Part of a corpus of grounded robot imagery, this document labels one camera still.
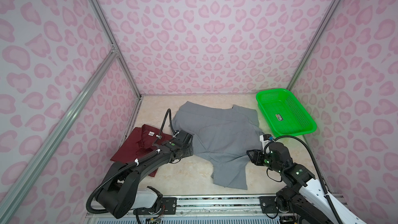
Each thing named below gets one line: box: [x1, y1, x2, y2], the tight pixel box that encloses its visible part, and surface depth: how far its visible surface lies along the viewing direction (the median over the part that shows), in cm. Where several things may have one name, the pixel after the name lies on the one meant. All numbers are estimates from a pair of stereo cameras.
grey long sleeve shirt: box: [171, 101, 263, 191], surface depth 96 cm
